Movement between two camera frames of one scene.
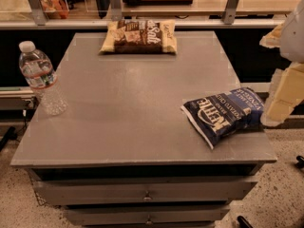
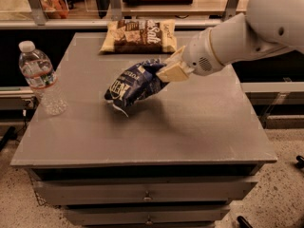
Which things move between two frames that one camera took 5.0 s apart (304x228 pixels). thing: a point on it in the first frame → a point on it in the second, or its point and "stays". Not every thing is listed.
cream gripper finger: x=273 y=38 → x=175 y=59
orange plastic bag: x=54 y=7 stays
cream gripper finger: x=286 y=89 → x=175 y=72
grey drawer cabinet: x=125 y=155 stays
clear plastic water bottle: x=39 y=72 stays
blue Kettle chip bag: x=225 y=114 → x=136 y=84
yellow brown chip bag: x=140 y=36 stays
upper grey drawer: x=145 y=191 stays
